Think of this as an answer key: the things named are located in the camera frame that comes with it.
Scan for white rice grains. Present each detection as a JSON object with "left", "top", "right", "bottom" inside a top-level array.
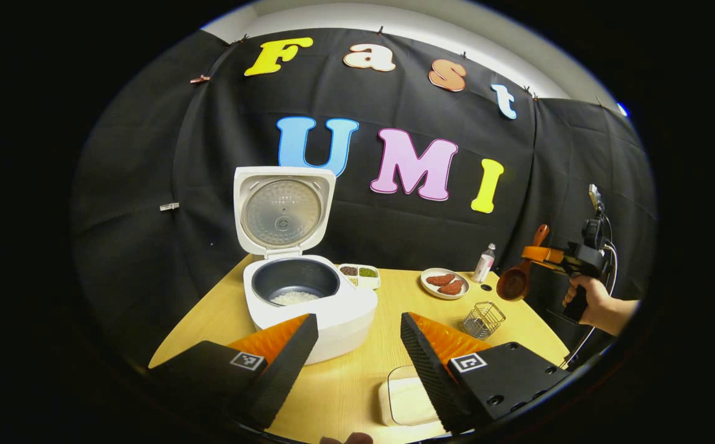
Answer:
[{"left": 270, "top": 290, "right": 322, "bottom": 307}]

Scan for white rice cooker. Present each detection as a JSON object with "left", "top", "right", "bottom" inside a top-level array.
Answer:
[{"left": 233, "top": 165, "right": 379, "bottom": 366}]

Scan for white round plate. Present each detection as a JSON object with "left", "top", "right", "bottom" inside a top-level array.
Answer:
[{"left": 420, "top": 267, "right": 471, "bottom": 300}]

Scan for black backdrop cloth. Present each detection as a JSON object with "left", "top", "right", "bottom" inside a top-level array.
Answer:
[{"left": 72, "top": 26, "right": 659, "bottom": 371}]

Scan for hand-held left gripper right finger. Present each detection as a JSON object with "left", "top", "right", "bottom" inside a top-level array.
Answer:
[{"left": 400, "top": 311, "right": 571, "bottom": 434}]

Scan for small clear bottle pink label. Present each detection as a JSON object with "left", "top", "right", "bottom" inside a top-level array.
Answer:
[{"left": 472, "top": 242, "right": 497, "bottom": 284}]

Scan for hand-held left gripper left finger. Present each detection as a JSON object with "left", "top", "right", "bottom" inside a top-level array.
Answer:
[{"left": 147, "top": 313, "right": 320, "bottom": 431}]

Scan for plastic container of rice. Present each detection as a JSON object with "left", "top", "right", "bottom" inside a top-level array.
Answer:
[{"left": 378, "top": 365, "right": 447, "bottom": 427}]

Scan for brown wooden spoon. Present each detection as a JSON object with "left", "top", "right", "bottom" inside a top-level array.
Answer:
[{"left": 496, "top": 223, "right": 550, "bottom": 302}]

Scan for white divided bean dish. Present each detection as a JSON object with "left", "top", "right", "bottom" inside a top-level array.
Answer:
[{"left": 337, "top": 263, "right": 381, "bottom": 290}]

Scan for wire metal chopstick holder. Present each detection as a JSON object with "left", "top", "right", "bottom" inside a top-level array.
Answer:
[{"left": 461, "top": 301, "right": 507, "bottom": 340}]

